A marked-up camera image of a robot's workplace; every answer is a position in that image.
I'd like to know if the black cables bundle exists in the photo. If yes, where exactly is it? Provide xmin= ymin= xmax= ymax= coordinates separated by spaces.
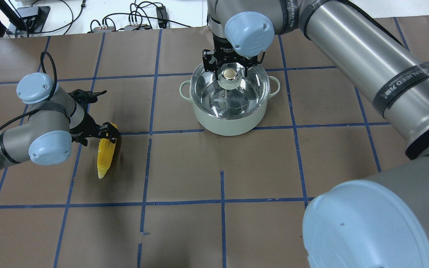
xmin=43 ymin=0 xmax=193 ymax=34

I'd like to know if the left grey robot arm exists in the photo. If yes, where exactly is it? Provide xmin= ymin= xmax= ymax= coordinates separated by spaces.
xmin=0 ymin=73 xmax=120 ymax=170

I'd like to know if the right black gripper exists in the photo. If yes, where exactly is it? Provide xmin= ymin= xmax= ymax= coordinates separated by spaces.
xmin=202 ymin=35 xmax=266 ymax=81

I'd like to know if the glass pot lid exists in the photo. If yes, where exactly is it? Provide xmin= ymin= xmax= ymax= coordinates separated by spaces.
xmin=189 ymin=63 xmax=280 ymax=120

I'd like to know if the pale green steel pot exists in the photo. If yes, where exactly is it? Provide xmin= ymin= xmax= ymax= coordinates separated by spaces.
xmin=179 ymin=63 xmax=280 ymax=136

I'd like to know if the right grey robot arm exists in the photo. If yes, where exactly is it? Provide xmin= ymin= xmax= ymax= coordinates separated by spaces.
xmin=204 ymin=66 xmax=429 ymax=268

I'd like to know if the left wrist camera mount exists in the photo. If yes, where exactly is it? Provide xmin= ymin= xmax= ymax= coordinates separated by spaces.
xmin=69 ymin=89 xmax=107 ymax=106

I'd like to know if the black power adapter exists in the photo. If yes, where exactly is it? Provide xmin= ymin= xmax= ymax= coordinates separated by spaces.
xmin=156 ymin=6 xmax=169 ymax=29

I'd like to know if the yellow corn cob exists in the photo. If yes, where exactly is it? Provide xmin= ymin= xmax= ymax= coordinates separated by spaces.
xmin=97 ymin=124 xmax=117 ymax=179

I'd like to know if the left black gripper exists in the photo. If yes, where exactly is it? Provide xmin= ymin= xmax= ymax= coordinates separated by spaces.
xmin=70 ymin=114 xmax=119 ymax=146

